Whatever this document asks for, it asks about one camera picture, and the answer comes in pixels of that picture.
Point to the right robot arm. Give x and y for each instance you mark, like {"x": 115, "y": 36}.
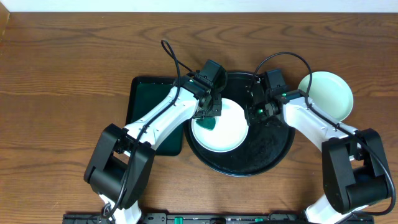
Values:
{"x": 356, "y": 177}

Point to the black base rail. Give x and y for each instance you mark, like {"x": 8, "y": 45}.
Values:
{"x": 163, "y": 218}

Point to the white plate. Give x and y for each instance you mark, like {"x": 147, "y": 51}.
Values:
{"x": 222, "y": 133}

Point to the green sponge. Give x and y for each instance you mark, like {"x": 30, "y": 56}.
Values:
{"x": 207, "y": 123}

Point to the mint plate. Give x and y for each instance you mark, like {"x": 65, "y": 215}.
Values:
{"x": 326, "y": 91}
{"x": 347, "y": 103}

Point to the black round tray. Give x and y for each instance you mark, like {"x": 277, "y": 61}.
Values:
{"x": 262, "y": 149}

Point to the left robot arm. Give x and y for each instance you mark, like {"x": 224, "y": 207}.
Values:
{"x": 120, "y": 166}

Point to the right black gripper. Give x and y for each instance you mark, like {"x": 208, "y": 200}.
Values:
{"x": 251, "y": 118}

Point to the black rectangular tray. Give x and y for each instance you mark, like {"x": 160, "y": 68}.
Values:
{"x": 145, "y": 94}

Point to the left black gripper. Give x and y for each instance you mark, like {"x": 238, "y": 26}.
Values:
{"x": 209, "y": 111}

